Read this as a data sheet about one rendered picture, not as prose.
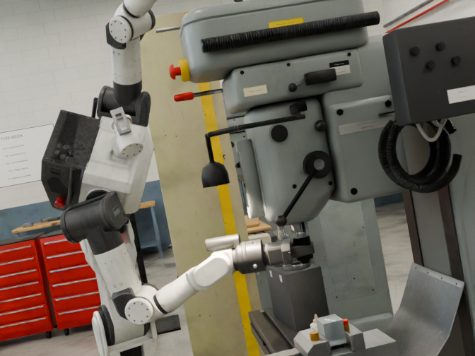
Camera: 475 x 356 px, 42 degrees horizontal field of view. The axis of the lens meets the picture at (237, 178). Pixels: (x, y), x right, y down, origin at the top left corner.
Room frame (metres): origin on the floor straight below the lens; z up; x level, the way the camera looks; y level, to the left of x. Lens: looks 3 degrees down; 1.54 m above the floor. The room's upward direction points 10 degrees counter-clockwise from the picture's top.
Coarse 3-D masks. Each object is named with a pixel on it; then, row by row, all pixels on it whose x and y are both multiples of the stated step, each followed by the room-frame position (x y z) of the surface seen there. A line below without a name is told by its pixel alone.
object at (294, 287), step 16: (272, 272) 2.06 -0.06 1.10; (288, 272) 1.94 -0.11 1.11; (304, 272) 1.93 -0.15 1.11; (320, 272) 1.95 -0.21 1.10; (272, 288) 2.09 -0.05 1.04; (288, 288) 1.92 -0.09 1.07; (304, 288) 1.93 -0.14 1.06; (320, 288) 1.94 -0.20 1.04; (272, 304) 2.12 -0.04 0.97; (288, 304) 1.95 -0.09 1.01; (304, 304) 1.93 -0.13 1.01; (320, 304) 1.94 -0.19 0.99; (288, 320) 1.97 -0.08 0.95; (304, 320) 1.93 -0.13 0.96
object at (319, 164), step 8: (312, 152) 1.56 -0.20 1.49; (320, 152) 1.56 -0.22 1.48; (304, 160) 1.57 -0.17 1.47; (312, 160) 1.56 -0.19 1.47; (320, 160) 1.56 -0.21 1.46; (328, 160) 1.56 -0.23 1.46; (304, 168) 1.57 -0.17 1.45; (312, 168) 1.56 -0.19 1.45; (320, 168) 1.56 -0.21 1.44; (328, 168) 1.56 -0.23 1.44; (312, 176) 1.56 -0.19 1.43; (320, 176) 1.56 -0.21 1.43; (304, 184) 1.55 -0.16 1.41; (296, 200) 1.55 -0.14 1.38; (288, 208) 1.55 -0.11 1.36; (280, 216) 1.54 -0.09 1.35; (280, 224) 1.53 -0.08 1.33
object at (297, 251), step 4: (292, 248) 1.65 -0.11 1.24; (296, 248) 1.65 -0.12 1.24; (300, 248) 1.65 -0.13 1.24; (304, 248) 1.65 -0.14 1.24; (308, 248) 1.65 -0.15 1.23; (312, 248) 1.65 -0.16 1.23; (292, 252) 1.65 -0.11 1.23; (296, 252) 1.65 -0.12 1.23; (300, 252) 1.65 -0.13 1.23; (304, 252) 1.65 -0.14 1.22; (308, 252) 1.65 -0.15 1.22; (312, 252) 1.65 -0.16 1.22; (296, 256) 1.65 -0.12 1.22; (300, 256) 1.65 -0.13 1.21
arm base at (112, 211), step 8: (112, 192) 1.75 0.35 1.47; (88, 200) 1.76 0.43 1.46; (96, 200) 1.75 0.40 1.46; (104, 200) 1.69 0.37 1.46; (112, 200) 1.72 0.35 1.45; (72, 208) 1.76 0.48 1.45; (104, 208) 1.67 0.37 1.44; (112, 208) 1.70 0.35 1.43; (120, 208) 1.75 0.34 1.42; (64, 216) 1.71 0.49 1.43; (104, 216) 1.66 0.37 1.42; (112, 216) 1.68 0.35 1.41; (120, 216) 1.73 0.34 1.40; (64, 224) 1.69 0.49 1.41; (112, 224) 1.67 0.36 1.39; (120, 224) 1.71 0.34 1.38; (64, 232) 1.69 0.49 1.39; (72, 240) 1.70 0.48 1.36
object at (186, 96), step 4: (220, 88) 1.76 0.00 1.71; (188, 92) 1.75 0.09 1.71; (200, 92) 1.75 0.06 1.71; (204, 92) 1.75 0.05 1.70; (208, 92) 1.75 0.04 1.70; (212, 92) 1.75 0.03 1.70; (216, 92) 1.76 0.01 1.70; (220, 92) 1.76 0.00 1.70; (176, 96) 1.74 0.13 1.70; (180, 96) 1.74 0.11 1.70; (184, 96) 1.74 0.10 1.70; (188, 96) 1.74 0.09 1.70; (192, 96) 1.74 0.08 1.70; (196, 96) 1.75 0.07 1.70; (176, 100) 1.74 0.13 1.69; (180, 100) 1.74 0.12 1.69; (184, 100) 1.75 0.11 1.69
